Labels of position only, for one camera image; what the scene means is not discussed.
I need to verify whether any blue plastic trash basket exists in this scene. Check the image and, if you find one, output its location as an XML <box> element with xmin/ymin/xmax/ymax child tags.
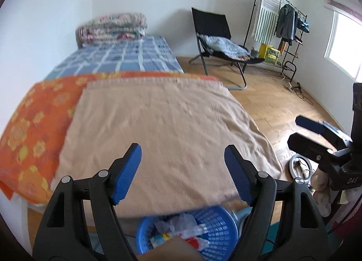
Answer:
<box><xmin>136</xmin><ymin>205</ymin><xmax>239</xmax><ymax>260</ymax></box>

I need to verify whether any white tissue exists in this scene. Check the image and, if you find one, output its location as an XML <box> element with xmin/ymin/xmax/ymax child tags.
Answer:
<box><xmin>155</xmin><ymin>213</ymin><xmax>198</xmax><ymax>234</ymax></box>

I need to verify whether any red and white box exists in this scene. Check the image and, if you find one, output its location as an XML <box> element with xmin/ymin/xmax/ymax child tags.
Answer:
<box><xmin>178</xmin><ymin>230</ymin><xmax>210</xmax><ymax>251</ymax></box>

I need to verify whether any right hand in glove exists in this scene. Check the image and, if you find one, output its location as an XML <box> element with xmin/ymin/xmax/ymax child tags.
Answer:
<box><xmin>310</xmin><ymin>168</ymin><xmax>331</xmax><ymax>217</ymax></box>

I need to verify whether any beige fleece blanket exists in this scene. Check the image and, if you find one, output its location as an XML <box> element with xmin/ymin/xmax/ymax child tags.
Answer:
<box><xmin>52</xmin><ymin>78</ymin><xmax>283</xmax><ymax>218</ymax></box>

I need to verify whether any window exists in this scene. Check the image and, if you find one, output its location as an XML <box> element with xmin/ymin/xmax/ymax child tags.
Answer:
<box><xmin>325</xmin><ymin>0</ymin><xmax>361</xmax><ymax>82</ymax></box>

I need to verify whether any black clothes rack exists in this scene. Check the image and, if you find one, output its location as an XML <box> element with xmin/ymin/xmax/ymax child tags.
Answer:
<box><xmin>244</xmin><ymin>0</ymin><xmax>309</xmax><ymax>81</ymax></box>

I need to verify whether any yellow crate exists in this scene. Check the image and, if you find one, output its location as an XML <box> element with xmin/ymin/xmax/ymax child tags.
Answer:
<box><xmin>258</xmin><ymin>44</ymin><xmax>280</xmax><ymax>65</ymax></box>

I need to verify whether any orange floral bed sheet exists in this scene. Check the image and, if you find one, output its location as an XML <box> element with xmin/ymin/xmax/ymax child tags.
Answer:
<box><xmin>1</xmin><ymin>71</ymin><xmax>216</xmax><ymax>205</ymax></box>

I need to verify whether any dark jacket on rack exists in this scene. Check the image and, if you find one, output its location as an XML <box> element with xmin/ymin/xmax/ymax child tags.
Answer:
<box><xmin>276</xmin><ymin>4</ymin><xmax>298</xmax><ymax>42</ymax></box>

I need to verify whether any blue checked mattress cover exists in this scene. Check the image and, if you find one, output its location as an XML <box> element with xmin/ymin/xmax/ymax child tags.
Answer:
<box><xmin>46</xmin><ymin>36</ymin><xmax>183</xmax><ymax>80</ymax></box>

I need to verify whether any striped towel on rack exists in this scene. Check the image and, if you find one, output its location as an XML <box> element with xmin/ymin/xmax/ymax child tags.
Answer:
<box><xmin>252</xmin><ymin>0</ymin><xmax>281</xmax><ymax>45</ymax></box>

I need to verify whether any checked cushion on chair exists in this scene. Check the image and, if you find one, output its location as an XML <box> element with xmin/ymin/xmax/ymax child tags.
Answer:
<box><xmin>199</xmin><ymin>35</ymin><xmax>250</xmax><ymax>61</ymax></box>

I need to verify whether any folded floral quilt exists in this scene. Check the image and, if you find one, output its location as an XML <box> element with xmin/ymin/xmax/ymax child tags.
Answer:
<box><xmin>76</xmin><ymin>13</ymin><xmax>147</xmax><ymax>48</ymax></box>

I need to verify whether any black folding chair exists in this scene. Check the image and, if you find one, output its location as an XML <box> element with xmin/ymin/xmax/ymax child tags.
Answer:
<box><xmin>188</xmin><ymin>7</ymin><xmax>265</xmax><ymax>91</ymax></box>

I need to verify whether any white ring light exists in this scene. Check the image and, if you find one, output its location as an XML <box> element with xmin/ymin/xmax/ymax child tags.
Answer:
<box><xmin>288</xmin><ymin>154</ymin><xmax>314</xmax><ymax>182</ymax></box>

